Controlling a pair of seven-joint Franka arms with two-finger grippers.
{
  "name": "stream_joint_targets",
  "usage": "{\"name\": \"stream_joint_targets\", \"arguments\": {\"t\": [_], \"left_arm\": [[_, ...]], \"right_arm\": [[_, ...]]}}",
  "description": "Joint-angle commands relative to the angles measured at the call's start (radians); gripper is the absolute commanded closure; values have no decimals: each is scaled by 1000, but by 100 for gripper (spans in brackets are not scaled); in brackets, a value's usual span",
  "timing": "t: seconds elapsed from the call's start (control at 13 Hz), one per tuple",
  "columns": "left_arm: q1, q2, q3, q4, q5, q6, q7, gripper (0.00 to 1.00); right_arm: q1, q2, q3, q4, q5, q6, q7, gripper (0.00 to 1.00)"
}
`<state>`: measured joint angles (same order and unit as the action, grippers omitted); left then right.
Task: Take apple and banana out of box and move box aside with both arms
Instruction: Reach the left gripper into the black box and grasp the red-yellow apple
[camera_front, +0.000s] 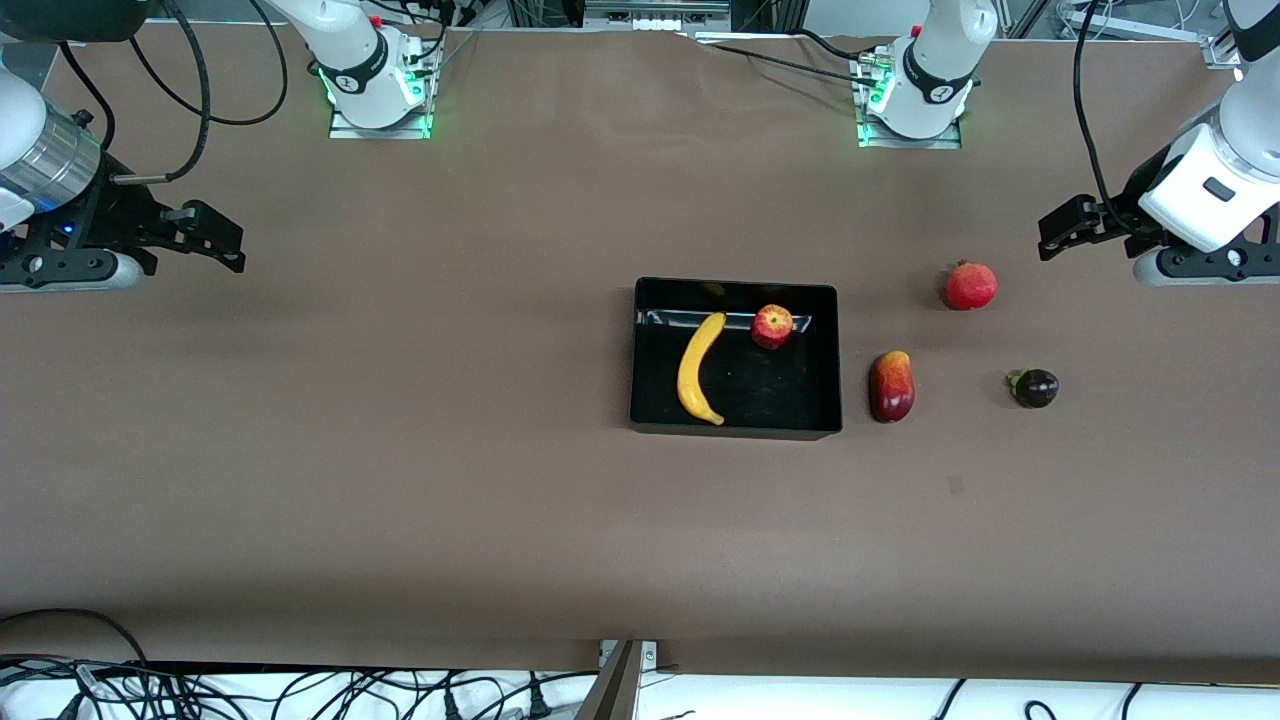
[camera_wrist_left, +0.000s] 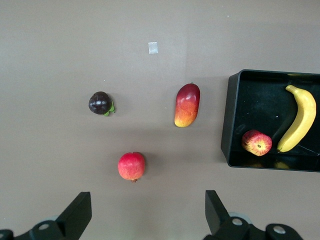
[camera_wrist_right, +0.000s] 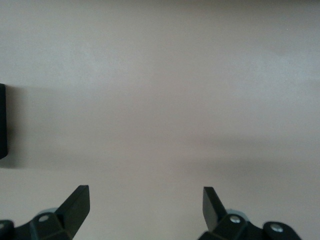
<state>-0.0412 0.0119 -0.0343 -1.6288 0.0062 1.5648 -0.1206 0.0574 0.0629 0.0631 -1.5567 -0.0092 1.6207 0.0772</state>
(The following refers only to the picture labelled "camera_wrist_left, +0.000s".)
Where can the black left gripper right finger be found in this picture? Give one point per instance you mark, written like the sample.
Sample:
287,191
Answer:
217,220

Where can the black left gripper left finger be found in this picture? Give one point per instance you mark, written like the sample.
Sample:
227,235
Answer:
75,215

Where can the red yellow apple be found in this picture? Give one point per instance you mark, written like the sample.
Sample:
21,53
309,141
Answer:
256,143

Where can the black plastic box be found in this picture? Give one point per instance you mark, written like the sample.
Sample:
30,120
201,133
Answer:
257,105

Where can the yellow banana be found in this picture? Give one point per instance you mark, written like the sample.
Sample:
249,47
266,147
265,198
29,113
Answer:
303,112

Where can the red pomegranate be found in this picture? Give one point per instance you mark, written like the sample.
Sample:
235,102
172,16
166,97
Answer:
131,166

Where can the dark purple mangosteen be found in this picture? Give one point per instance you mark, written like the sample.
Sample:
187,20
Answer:
99,103

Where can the red yellow mango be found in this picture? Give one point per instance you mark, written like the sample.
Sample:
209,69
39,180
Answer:
187,105

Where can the small square tape patch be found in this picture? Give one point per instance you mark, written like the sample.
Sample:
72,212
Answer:
153,48

